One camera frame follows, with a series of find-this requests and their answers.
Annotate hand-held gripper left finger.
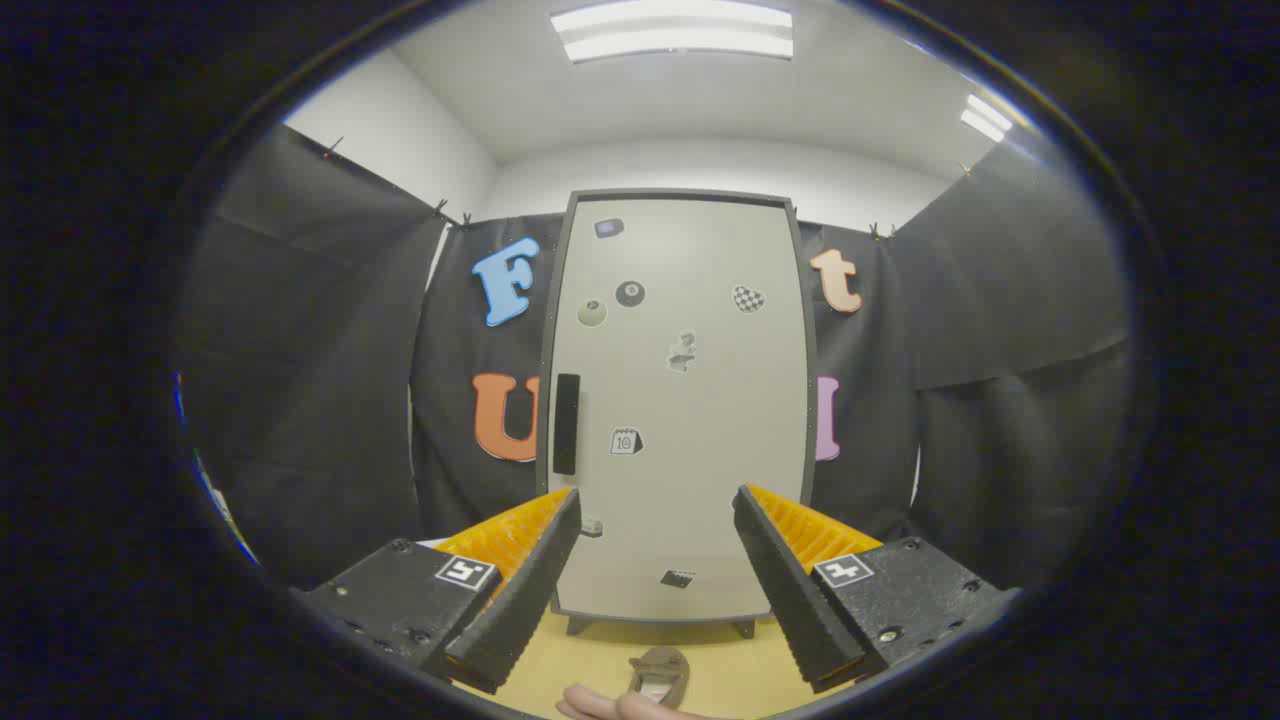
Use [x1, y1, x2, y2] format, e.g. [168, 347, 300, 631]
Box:
[290, 487, 583, 696]

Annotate black backdrop cloth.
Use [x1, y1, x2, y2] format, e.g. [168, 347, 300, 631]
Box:
[175, 125, 1136, 591]

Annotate large ceiling light panel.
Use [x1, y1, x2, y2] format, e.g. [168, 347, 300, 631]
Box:
[550, 0, 796, 64]

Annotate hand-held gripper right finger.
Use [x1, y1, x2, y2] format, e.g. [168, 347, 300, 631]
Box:
[732, 484, 1021, 693]

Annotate grey shoe cabinet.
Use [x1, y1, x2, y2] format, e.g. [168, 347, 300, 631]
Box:
[535, 188, 818, 639]

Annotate brown fuzzy shoe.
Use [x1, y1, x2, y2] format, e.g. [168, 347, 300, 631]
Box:
[628, 646, 691, 709]

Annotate black door handle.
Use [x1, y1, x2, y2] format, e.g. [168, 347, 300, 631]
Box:
[553, 373, 582, 476]

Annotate small ceiling light panel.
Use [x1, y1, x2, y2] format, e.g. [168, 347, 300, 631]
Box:
[960, 93, 1014, 143]

